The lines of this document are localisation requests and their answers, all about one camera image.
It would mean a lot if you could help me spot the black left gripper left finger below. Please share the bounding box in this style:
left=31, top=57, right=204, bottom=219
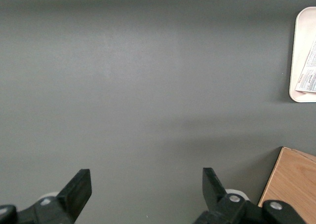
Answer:
left=0, top=169, right=92, bottom=224

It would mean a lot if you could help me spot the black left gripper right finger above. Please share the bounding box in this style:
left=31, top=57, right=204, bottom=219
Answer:
left=194, top=167, right=307, bottom=224

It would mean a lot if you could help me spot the beige rectangular tray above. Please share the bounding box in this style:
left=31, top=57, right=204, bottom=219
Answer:
left=288, top=6, right=316, bottom=103

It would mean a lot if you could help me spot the wooden two-drawer cabinet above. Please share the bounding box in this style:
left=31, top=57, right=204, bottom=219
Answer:
left=258, top=147, right=316, bottom=224

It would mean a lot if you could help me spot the long red printed carton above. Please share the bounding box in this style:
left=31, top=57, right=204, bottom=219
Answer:
left=295, top=34, right=316, bottom=95

